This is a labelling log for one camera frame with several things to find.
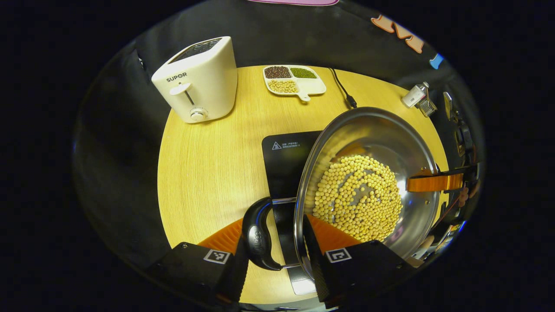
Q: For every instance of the black induction cooktop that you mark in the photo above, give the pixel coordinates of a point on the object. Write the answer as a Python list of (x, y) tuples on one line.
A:
[(286, 164)]

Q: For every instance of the heap of dark red beans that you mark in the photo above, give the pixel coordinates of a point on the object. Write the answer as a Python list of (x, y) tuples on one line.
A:
[(277, 72)]

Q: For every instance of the pile of yellow soybeans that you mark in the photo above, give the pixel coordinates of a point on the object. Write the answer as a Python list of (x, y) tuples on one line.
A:
[(360, 199)]

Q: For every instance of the small heap of pale beans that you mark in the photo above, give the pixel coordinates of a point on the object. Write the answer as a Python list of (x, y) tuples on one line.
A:
[(282, 86)]

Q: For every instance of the heap of green mung beans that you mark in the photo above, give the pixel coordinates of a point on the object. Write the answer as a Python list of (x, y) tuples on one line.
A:
[(302, 73)]

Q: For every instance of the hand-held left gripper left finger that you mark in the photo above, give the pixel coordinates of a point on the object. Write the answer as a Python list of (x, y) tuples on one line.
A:
[(238, 277)]

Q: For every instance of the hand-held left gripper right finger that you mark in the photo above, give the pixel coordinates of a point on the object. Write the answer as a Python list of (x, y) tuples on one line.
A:
[(316, 268)]

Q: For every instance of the white toaster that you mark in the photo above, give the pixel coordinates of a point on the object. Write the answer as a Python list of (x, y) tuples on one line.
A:
[(208, 82)]

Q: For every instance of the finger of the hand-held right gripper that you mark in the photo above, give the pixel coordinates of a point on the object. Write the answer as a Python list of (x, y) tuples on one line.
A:
[(433, 183)]

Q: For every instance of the stainless steel pot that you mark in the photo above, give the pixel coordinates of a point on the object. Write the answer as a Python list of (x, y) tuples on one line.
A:
[(368, 130)]

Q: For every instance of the white divided dish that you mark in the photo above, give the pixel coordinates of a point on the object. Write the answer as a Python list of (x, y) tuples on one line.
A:
[(314, 86)]

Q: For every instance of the white plastic bottle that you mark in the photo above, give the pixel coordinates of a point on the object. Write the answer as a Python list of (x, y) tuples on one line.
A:
[(414, 96)]

